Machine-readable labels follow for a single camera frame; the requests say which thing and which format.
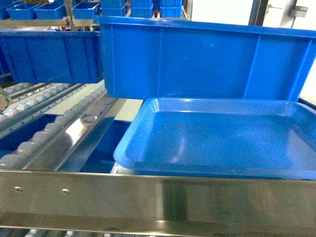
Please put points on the large blue plastic crate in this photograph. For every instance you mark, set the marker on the large blue plastic crate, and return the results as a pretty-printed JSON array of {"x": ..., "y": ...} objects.
[{"x": 147, "y": 57}]

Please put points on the blue plastic tray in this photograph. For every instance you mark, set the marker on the blue plastic tray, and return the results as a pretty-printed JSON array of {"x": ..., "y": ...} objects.
[{"x": 221, "y": 138}]

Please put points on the white roller track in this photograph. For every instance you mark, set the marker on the white roller track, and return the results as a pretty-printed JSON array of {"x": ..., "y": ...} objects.
[{"x": 41, "y": 140}]

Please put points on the left blue crate on rack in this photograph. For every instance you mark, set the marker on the left blue crate on rack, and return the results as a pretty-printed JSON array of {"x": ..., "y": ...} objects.
[{"x": 51, "y": 56}]

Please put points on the steel rack front rail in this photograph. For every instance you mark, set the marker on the steel rack front rail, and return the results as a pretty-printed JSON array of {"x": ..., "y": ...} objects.
[{"x": 177, "y": 206}]

